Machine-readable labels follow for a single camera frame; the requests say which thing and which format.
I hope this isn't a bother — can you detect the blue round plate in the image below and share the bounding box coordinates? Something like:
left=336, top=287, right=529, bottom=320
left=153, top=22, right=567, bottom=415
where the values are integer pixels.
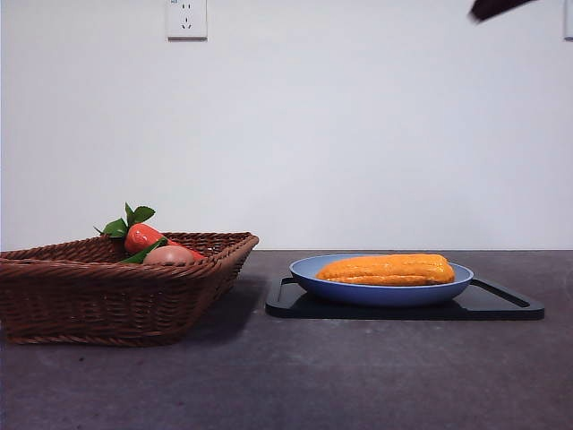
left=288, top=254, right=475, bottom=308

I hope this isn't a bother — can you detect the green chili pepper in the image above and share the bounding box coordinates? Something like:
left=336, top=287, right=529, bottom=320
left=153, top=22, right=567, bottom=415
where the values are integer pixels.
left=119, top=237, right=169, bottom=264

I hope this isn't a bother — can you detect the white wall power outlet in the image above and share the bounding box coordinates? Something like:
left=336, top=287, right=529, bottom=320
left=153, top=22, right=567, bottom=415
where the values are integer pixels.
left=167, top=0, right=209, bottom=42

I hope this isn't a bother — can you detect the orange carrot with green leaves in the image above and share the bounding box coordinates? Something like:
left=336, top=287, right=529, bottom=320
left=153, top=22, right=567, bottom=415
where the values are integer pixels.
left=92, top=202, right=206, bottom=260

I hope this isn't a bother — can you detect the yellow corn cob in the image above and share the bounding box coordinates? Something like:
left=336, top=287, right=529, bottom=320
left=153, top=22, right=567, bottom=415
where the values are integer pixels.
left=315, top=254, right=457, bottom=288

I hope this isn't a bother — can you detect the black rectangular tray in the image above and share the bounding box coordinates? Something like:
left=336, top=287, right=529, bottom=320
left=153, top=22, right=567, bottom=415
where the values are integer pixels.
left=264, top=276, right=546, bottom=322

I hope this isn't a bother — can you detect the brown woven wicker basket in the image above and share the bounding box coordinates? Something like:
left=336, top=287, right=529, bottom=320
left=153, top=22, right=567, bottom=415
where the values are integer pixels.
left=0, top=231, right=261, bottom=346

